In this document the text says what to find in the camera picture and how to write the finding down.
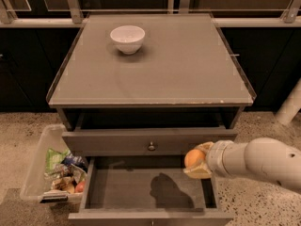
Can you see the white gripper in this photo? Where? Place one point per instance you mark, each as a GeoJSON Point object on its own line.
{"type": "Point", "coordinates": [215, 158]}

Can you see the orange fruit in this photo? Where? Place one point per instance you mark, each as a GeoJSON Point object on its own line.
{"type": "Point", "coordinates": [193, 157]}

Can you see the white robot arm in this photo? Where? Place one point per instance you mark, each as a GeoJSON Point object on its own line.
{"type": "Point", "coordinates": [262, 159]}

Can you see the grey upper drawer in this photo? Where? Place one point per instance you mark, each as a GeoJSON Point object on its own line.
{"type": "Point", "coordinates": [128, 142]}

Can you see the round metal drawer knob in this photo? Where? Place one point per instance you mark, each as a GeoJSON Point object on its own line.
{"type": "Point", "coordinates": [152, 146]}

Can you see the grey open middle drawer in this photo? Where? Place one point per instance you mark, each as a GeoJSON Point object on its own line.
{"type": "Point", "coordinates": [147, 191]}

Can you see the grey drawer cabinet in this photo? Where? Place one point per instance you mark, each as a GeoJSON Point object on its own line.
{"type": "Point", "coordinates": [182, 77]}

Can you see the blue snack packet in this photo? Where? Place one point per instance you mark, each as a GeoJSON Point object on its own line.
{"type": "Point", "coordinates": [73, 160]}

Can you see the red apple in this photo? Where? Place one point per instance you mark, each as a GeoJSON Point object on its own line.
{"type": "Point", "coordinates": [80, 187]}

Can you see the white ceramic bowl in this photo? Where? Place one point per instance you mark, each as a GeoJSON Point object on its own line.
{"type": "Point", "coordinates": [128, 39]}

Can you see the clear plastic bin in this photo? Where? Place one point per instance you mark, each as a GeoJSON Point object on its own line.
{"type": "Point", "coordinates": [59, 184]}

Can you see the green snack bag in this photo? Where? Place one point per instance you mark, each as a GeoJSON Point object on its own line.
{"type": "Point", "coordinates": [54, 158]}

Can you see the white cylindrical post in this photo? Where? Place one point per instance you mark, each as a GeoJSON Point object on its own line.
{"type": "Point", "coordinates": [291, 105]}

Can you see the metal window frame rail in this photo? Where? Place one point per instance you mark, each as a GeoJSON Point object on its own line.
{"type": "Point", "coordinates": [225, 13]}

